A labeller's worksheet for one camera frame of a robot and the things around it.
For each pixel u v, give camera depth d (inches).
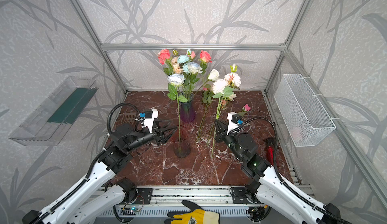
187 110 39.0
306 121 24.1
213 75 27.4
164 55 30.3
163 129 22.6
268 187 19.1
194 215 26.2
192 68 29.5
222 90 23.5
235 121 22.4
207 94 45.3
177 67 32.0
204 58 32.4
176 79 25.4
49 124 25.0
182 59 31.7
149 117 22.0
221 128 24.7
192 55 33.0
